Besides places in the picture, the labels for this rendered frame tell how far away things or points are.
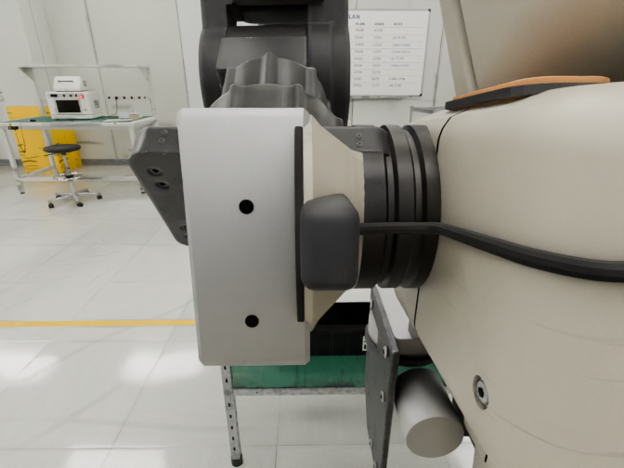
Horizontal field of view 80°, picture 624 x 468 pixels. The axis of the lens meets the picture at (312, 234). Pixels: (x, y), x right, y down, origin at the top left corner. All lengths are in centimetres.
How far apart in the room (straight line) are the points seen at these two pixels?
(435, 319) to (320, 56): 18
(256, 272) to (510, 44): 15
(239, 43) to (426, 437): 30
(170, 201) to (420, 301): 14
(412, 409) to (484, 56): 24
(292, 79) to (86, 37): 631
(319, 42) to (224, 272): 17
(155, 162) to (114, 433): 161
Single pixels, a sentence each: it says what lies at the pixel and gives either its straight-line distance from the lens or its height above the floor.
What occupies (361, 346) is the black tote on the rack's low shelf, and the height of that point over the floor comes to 39.
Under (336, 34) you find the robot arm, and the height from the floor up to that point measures 126.
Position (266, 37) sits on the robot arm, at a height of 126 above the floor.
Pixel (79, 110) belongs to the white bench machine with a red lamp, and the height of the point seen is 90.
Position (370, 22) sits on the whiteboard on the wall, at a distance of 584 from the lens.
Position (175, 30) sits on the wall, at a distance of 605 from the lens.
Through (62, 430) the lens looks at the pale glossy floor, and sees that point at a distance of 186.
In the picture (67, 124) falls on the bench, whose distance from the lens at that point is 493.
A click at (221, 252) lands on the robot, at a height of 117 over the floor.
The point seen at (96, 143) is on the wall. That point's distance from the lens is 664.
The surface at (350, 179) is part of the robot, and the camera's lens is 16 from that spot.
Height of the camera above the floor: 124
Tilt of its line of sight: 23 degrees down
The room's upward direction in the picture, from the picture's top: straight up
